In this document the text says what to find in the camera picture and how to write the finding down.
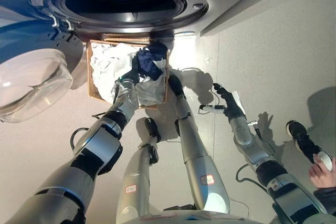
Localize black robot foot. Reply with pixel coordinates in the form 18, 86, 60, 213
167, 74, 185, 97
143, 117, 162, 142

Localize white appliance cabinet housing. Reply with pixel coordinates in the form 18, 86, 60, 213
200, 0, 336, 36

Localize grey front-load washing machine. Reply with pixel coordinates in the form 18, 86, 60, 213
0, 0, 287, 41

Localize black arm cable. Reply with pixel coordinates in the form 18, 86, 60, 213
235, 163, 267, 189
69, 127, 90, 153

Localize silver robot torso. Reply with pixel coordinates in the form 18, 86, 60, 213
135, 209, 254, 224

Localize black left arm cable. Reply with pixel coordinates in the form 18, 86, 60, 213
69, 127, 90, 153

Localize silver robot leg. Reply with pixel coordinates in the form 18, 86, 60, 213
174, 94, 231, 214
115, 140, 160, 219

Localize white crumpled clothes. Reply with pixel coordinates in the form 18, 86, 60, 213
90, 42, 169, 107

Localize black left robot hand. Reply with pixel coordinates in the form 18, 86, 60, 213
118, 68, 141, 86

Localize black left robot foot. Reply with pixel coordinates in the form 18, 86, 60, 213
143, 117, 162, 142

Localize silver right robot leg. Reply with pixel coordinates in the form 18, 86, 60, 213
174, 94, 231, 214

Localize person's bare hand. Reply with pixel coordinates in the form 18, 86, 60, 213
309, 154, 336, 189

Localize navy blue garment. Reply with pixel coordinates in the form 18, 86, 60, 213
130, 40, 169, 81

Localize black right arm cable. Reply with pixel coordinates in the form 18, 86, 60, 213
235, 163, 267, 189

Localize silver left robot leg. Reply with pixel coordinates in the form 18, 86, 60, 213
115, 140, 160, 219

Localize round washer door with glass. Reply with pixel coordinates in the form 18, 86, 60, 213
0, 0, 85, 124

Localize brown woven laundry basket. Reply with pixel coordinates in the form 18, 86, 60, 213
86, 33, 170, 110

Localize black right robot foot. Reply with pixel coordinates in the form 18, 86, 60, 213
167, 74, 185, 97

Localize dark person's sleeve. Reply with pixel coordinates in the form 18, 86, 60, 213
313, 186, 336, 216

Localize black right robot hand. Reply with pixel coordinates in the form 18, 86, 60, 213
198, 82, 247, 120

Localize black white sneaker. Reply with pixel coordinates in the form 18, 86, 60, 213
286, 120, 334, 172

